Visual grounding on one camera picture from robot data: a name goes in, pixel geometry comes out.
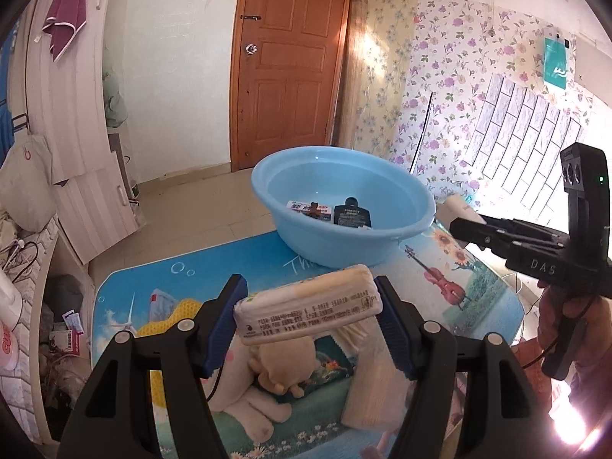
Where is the blue hanging cloth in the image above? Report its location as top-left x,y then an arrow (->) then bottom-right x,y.
0,33 -> 17,154

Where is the maroon towel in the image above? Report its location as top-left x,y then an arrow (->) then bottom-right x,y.
42,0 -> 89,63

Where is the yellow floral board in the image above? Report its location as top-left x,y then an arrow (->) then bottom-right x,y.
354,0 -> 420,160

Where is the light blue plastic basin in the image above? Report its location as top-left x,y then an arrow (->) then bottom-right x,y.
251,146 -> 437,269

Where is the teal paper bag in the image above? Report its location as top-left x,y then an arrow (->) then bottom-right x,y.
542,33 -> 573,93

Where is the beige plush toy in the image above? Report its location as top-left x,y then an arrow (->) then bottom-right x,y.
257,337 -> 307,397

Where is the beige tote bag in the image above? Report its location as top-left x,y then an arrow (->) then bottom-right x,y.
0,134 -> 57,233

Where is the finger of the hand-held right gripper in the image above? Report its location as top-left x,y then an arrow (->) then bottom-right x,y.
449,217 -> 514,261
485,217 -> 570,249

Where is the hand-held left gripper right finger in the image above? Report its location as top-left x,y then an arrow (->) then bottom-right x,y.
374,275 -> 558,459

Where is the white wood-grain panel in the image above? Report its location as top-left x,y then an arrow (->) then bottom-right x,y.
54,150 -> 144,265

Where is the brown wooden door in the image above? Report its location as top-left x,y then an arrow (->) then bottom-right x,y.
229,0 -> 357,173

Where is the white brick-pattern panel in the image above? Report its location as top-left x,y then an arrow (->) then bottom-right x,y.
466,74 -> 594,212

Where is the white red toothpaste box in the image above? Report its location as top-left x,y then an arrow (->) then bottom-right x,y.
286,199 -> 334,222

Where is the black sachet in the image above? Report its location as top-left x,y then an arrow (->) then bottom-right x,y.
332,197 -> 374,230

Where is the person's right hand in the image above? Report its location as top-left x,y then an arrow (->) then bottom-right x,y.
536,283 -> 612,393

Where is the cream tissue pack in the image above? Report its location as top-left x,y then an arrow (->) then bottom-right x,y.
233,264 -> 383,346

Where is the white wardrobe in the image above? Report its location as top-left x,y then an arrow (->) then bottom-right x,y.
24,0 -> 144,265

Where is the green jacket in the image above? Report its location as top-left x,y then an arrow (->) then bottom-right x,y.
103,72 -> 128,131

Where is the white plush toy yellow dress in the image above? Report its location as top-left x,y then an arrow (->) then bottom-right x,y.
127,299 -> 293,443

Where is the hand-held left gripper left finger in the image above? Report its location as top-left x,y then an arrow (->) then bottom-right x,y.
57,274 -> 249,459

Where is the cream tube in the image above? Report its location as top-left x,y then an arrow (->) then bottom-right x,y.
437,195 -> 486,226

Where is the printed desktop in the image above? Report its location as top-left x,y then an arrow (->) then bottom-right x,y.
91,220 -> 527,459

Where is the pink white jar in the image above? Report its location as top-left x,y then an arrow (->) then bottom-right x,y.
0,320 -> 21,378

